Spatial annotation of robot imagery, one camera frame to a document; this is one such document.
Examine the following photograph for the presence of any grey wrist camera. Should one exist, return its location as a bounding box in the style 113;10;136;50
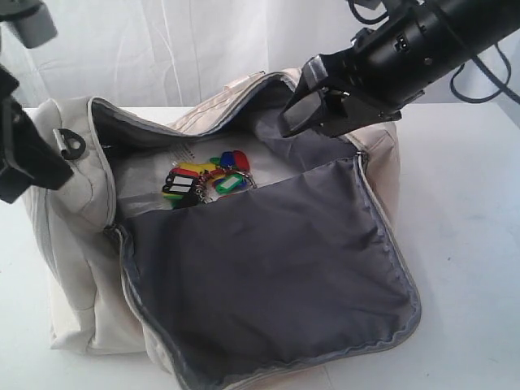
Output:
1;0;58;49
353;0;382;11

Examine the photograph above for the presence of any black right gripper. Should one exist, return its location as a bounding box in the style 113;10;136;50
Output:
278;1;519;138

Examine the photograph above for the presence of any colourful plastic key tag bunch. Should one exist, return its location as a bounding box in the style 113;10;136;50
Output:
162;149;258;209

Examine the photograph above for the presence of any clear plastic bag inside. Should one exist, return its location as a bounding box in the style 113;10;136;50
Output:
111;134;299;217

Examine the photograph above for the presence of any white backdrop curtain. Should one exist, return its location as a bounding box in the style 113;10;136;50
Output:
0;0;520;111

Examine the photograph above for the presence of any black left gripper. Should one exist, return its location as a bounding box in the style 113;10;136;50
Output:
1;66;73;203

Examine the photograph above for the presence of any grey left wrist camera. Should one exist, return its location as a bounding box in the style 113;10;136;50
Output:
1;0;58;49

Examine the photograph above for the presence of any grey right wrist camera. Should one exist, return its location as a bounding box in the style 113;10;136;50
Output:
353;0;382;11

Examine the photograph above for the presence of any cream duffel bag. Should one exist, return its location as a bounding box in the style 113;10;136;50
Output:
23;69;422;389

